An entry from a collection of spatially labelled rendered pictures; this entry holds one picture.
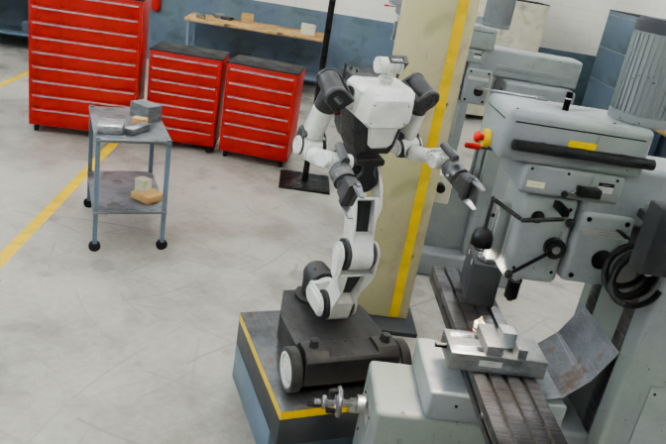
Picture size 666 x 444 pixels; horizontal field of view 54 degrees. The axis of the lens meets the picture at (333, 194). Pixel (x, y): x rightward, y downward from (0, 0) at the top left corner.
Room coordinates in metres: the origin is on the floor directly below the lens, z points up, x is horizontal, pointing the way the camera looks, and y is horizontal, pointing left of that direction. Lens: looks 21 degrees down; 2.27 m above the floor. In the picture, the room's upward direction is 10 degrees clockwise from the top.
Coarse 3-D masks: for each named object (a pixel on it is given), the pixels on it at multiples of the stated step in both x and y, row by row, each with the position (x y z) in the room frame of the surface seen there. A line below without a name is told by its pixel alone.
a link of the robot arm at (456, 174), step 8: (448, 168) 2.60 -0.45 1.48; (456, 168) 2.59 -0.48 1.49; (464, 168) 2.59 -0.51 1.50; (448, 176) 2.59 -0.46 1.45; (456, 176) 2.58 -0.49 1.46; (464, 176) 2.55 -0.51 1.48; (472, 176) 2.53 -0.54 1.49; (456, 184) 2.57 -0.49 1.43; (464, 184) 2.53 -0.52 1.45; (472, 184) 2.54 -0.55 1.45; (464, 192) 2.53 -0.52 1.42; (472, 192) 2.56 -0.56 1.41
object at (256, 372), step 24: (240, 312) 2.98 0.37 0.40; (264, 312) 3.02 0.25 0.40; (240, 336) 2.93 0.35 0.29; (264, 336) 2.80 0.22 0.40; (240, 360) 2.88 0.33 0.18; (264, 360) 2.61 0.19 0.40; (240, 384) 2.83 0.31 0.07; (264, 384) 2.51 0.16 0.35; (336, 384) 2.52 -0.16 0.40; (360, 384) 2.55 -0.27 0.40; (264, 408) 2.46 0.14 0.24; (288, 408) 2.30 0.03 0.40; (312, 408) 2.33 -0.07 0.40; (264, 432) 2.42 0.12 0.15; (288, 432) 2.29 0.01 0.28; (312, 432) 2.34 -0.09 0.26; (336, 432) 2.39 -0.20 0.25
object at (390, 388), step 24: (384, 384) 2.09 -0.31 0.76; (408, 384) 2.12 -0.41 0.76; (384, 408) 1.95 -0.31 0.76; (408, 408) 1.97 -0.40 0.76; (360, 432) 2.10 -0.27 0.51; (384, 432) 1.93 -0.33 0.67; (408, 432) 1.93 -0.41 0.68; (432, 432) 1.94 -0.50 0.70; (456, 432) 1.95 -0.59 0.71; (480, 432) 1.96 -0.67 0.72; (576, 432) 2.00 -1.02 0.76
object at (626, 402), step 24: (600, 288) 2.24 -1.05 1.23; (624, 288) 2.10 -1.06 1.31; (576, 312) 2.35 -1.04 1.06; (600, 312) 2.20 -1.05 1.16; (624, 312) 2.05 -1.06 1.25; (648, 312) 1.93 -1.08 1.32; (624, 336) 2.00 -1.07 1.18; (648, 336) 1.93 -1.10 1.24; (624, 360) 1.96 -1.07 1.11; (648, 360) 1.93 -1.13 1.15; (600, 384) 2.04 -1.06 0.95; (624, 384) 1.93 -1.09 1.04; (648, 384) 1.93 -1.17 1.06; (576, 408) 2.13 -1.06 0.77; (600, 408) 1.99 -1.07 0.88; (624, 408) 1.93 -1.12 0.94; (648, 408) 1.93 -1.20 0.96; (600, 432) 1.94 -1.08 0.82; (624, 432) 1.93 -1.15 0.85; (648, 432) 1.93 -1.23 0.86
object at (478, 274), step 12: (468, 252) 2.64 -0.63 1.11; (480, 252) 2.58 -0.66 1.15; (468, 264) 2.58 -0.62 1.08; (480, 264) 2.46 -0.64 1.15; (492, 264) 2.48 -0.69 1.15; (468, 276) 2.52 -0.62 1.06; (480, 276) 2.46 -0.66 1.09; (492, 276) 2.46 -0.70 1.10; (468, 288) 2.46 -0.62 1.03; (480, 288) 2.46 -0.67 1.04; (492, 288) 2.46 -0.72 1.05; (468, 300) 2.46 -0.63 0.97; (480, 300) 2.46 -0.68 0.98; (492, 300) 2.46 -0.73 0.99
